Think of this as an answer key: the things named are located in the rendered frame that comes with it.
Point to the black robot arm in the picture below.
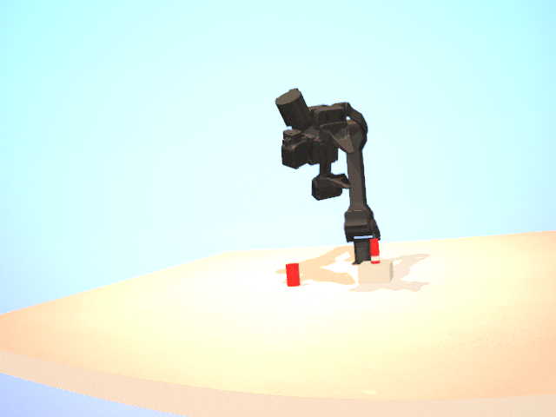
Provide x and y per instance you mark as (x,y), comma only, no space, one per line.
(359,217)

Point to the small cream block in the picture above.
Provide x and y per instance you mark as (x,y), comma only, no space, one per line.
(382,272)

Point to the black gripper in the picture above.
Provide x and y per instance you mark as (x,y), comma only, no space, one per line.
(330,129)

